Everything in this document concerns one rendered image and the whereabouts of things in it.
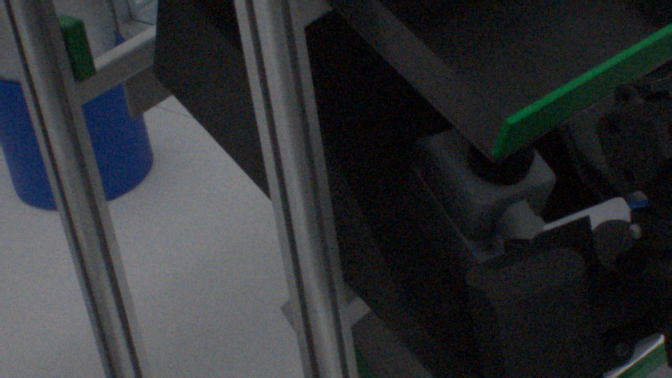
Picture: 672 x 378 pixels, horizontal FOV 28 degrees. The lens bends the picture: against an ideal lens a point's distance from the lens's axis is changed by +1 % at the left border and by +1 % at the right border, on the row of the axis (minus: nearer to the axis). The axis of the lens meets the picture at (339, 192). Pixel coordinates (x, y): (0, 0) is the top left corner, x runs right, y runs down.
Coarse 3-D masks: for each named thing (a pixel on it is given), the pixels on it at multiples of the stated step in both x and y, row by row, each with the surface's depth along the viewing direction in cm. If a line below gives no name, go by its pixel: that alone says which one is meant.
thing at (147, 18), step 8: (128, 0) 178; (136, 0) 177; (144, 0) 176; (152, 0) 175; (136, 8) 178; (144, 8) 177; (152, 8) 175; (136, 16) 179; (144, 16) 178; (152, 16) 176
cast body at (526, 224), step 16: (512, 208) 61; (528, 208) 61; (592, 208) 57; (608, 208) 58; (624, 208) 58; (496, 224) 63; (512, 224) 61; (528, 224) 61; (560, 224) 57; (592, 224) 57; (608, 224) 56; (624, 224) 56; (608, 240) 56; (624, 240) 56; (608, 256) 55; (656, 336) 59; (640, 352) 59
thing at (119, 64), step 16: (304, 0) 56; (320, 0) 57; (304, 16) 56; (320, 16) 57; (144, 32) 74; (128, 48) 73; (144, 48) 73; (96, 64) 72; (112, 64) 72; (128, 64) 73; (144, 64) 74; (96, 80) 71; (112, 80) 72; (80, 96) 71; (96, 96) 72; (352, 304) 65; (352, 320) 65
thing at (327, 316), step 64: (0, 0) 67; (256, 0) 54; (64, 64) 69; (256, 64) 56; (64, 128) 70; (64, 192) 73; (320, 192) 60; (320, 256) 61; (128, 320) 77; (320, 320) 63
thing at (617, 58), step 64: (384, 0) 53; (448, 0) 56; (512, 0) 57; (576, 0) 58; (640, 0) 58; (448, 64) 51; (512, 64) 55; (576, 64) 55; (640, 64) 54; (512, 128) 50
